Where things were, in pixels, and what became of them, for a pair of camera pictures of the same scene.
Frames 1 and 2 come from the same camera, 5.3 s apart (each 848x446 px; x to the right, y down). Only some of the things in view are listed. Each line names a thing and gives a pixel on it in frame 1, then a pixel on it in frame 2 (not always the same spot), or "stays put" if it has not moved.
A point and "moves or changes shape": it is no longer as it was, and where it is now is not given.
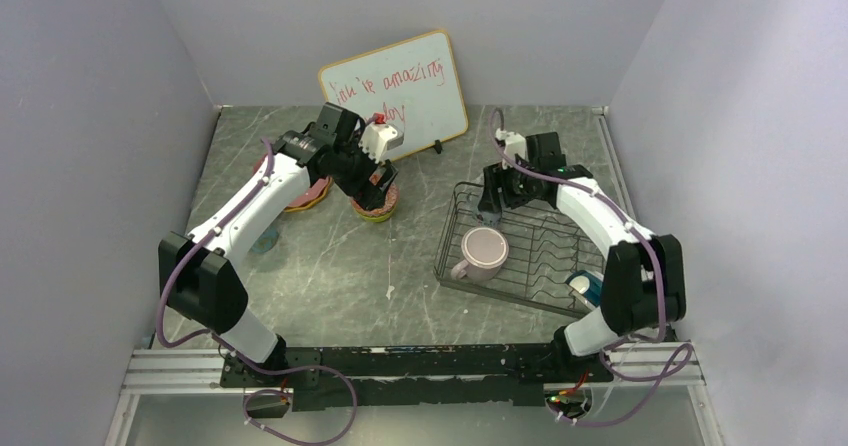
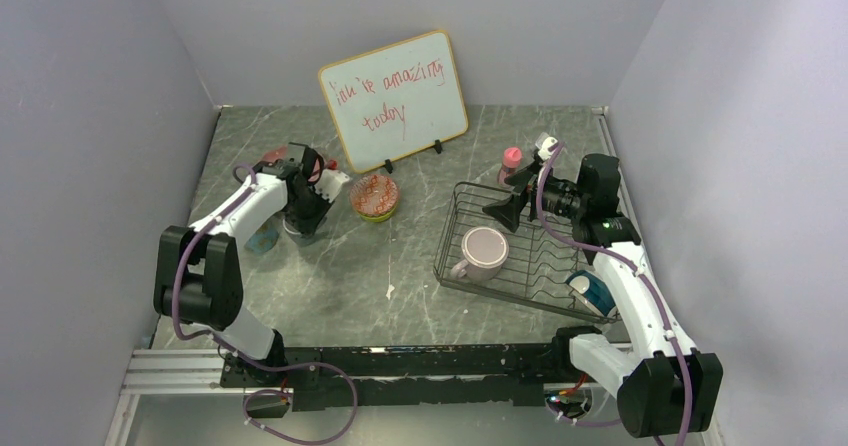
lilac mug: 484,251 stays put
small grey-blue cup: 491,218 moves or changes shape
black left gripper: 368,194 -> 309,226
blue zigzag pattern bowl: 390,200 stays put
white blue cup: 587,285 stays put
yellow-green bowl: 376,218 stays put
